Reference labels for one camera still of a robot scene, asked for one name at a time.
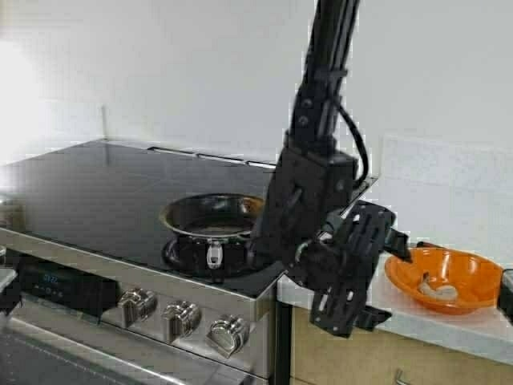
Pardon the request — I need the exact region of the left silver stove knob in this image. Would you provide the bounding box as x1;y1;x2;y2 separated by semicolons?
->
117;288;158;328

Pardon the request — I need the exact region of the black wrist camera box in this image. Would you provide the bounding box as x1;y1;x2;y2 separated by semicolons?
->
309;201;396;338

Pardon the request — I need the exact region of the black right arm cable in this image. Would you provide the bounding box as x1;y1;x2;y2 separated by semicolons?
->
336;102;370;189

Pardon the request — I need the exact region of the steel frying pan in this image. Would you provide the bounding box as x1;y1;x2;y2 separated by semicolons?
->
159;193;264;277

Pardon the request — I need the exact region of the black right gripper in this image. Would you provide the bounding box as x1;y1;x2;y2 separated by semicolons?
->
250;140;413;331

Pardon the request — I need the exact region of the wooden cabinet front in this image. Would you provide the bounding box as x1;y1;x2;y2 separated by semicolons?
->
291;307;512;384

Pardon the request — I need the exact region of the orange plastic bowl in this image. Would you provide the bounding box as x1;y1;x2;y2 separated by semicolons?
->
384;247;504;315

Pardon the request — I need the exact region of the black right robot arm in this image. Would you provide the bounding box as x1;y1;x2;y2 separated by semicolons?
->
251;1;411;338

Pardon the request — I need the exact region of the silver stove knob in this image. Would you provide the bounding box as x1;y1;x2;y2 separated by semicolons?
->
117;288;158;328
161;301;202;343
205;314;250;359

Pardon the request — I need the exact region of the far left stove knob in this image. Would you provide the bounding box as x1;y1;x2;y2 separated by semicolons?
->
0;245;7;268

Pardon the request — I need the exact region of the right silver stove knob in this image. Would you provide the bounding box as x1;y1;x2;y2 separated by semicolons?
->
205;314;250;359

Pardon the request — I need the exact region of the middle silver stove knob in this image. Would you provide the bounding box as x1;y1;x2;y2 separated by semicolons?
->
161;301;202;343

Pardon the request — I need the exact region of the raw shrimp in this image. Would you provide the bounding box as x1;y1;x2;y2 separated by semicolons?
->
418;273;458;302

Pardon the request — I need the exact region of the black object at right edge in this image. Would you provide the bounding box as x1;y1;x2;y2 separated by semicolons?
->
496;269;513;324

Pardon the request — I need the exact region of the silver cabinet handle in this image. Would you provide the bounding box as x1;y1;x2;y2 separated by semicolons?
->
394;369;411;385

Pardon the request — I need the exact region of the stainless steel induction stove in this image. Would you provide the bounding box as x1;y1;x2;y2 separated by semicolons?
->
1;140;292;384

